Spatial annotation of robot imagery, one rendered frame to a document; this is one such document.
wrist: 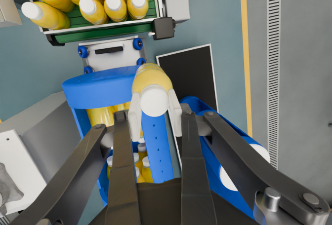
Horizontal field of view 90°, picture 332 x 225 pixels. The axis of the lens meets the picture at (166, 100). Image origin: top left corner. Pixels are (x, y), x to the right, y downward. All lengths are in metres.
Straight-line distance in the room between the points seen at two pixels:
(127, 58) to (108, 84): 0.31
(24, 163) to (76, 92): 0.48
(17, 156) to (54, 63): 1.07
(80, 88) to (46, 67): 1.37
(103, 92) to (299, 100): 2.50
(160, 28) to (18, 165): 0.75
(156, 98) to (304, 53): 2.39
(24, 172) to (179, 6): 0.93
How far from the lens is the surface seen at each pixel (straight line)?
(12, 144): 0.85
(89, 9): 0.57
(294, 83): 2.54
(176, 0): 0.83
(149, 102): 0.22
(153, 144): 0.52
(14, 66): 1.92
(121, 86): 0.42
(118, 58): 0.72
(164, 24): 0.66
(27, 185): 0.94
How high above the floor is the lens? 1.64
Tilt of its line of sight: 70 degrees down
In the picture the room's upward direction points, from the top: 147 degrees clockwise
